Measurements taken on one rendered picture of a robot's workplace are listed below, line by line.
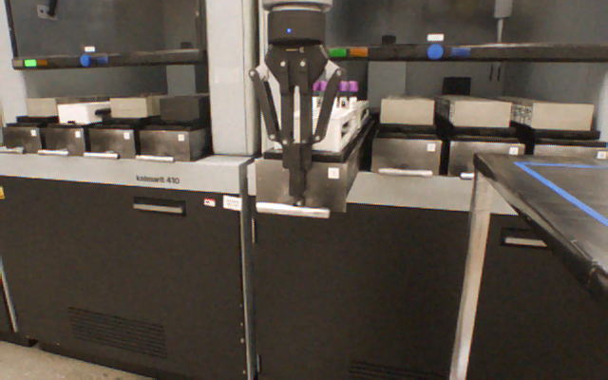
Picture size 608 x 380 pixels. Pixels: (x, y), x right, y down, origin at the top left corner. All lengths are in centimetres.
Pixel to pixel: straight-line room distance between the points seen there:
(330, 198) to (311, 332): 51
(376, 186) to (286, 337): 46
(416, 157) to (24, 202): 109
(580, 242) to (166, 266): 93
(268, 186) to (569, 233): 38
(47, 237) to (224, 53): 75
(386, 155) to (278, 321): 49
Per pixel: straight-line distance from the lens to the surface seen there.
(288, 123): 49
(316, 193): 53
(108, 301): 124
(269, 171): 54
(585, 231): 31
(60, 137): 115
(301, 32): 47
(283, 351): 104
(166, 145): 94
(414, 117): 85
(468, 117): 86
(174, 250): 102
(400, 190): 80
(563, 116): 91
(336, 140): 55
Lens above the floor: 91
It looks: 14 degrees down
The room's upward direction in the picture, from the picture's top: straight up
